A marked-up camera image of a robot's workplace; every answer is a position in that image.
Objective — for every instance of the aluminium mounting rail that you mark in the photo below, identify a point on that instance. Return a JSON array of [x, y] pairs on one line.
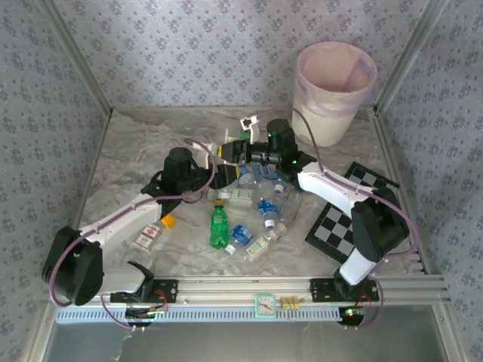
[[241, 286]]

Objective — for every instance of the clear bottle orange cap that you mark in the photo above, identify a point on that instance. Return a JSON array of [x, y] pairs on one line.
[[149, 237]]

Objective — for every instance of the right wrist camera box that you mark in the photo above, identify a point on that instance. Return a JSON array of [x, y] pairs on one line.
[[249, 122]]

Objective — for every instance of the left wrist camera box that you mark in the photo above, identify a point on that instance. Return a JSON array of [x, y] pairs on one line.
[[205, 156]]

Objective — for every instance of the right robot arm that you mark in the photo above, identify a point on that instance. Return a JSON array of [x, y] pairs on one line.
[[332, 184]]

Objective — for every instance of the plain clear bottle blue cap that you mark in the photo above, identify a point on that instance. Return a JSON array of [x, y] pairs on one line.
[[292, 205]]

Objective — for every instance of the aluminium frame post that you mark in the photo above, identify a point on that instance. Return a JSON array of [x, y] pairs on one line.
[[409, 56], [78, 56]]

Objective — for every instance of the right black controller board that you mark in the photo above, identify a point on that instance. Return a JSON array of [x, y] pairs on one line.
[[352, 316]]

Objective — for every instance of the white waste bin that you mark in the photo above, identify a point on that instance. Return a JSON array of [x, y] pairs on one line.
[[332, 124]]

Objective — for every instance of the grey metal panel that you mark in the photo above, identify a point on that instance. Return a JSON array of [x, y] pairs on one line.
[[241, 343]]

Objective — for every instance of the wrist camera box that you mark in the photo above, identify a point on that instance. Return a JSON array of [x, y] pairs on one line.
[[249, 122], [205, 156]]

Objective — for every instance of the small teal clock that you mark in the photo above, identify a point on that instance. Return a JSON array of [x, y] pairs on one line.
[[265, 306]]

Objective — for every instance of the black white chessboard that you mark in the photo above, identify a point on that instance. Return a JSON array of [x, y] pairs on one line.
[[332, 234]]

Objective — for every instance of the aluminium side rail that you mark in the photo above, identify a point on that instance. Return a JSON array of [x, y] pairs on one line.
[[382, 128]]

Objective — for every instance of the left black controller board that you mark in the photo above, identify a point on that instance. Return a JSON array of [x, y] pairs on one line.
[[141, 315]]

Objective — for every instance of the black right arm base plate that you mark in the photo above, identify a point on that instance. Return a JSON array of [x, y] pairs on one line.
[[320, 290]]

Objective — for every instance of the black controller board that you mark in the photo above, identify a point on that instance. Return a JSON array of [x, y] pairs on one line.
[[352, 316], [141, 315]]

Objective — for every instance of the tall clear bottle blue print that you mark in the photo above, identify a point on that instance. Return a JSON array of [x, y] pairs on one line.
[[266, 175]]

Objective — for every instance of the wooden clip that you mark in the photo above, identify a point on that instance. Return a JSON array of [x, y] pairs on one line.
[[290, 303]]

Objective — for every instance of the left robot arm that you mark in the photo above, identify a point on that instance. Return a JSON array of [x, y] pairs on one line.
[[120, 222]]

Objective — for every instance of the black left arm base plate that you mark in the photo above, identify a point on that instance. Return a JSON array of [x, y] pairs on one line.
[[170, 292]]

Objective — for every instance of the pink plastic bin liner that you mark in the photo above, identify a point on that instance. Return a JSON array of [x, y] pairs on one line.
[[332, 68]]

